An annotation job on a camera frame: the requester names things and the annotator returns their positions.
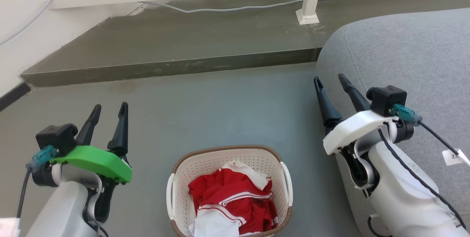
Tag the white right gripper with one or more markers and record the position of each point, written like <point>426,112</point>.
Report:
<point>352,128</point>

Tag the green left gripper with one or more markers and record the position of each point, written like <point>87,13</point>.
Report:
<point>95,161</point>

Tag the cream plastic laundry basket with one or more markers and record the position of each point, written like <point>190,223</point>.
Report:
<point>220,156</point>

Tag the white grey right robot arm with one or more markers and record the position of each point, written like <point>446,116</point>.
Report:
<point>396,193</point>

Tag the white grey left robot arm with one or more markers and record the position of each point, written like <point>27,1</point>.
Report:
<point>62,207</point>

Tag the grey fabric sofa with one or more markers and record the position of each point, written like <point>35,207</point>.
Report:
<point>422,53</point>

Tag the black baseboard strip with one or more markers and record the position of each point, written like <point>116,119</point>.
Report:
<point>13,97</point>

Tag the red and white garment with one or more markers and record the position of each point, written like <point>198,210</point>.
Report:
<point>235,185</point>

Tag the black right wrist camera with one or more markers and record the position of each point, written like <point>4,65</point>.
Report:
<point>385,99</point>

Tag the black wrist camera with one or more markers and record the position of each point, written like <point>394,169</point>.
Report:
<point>57,136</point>
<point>385,99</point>

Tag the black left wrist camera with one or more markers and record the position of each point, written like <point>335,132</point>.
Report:
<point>57,136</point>

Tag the teal right camera connector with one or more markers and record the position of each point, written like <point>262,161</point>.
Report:
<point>405,114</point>

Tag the teal camera connector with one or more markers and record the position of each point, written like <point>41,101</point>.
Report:
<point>405,114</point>
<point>42,156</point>

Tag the teal left camera connector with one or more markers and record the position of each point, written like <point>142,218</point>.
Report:
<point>42,156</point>

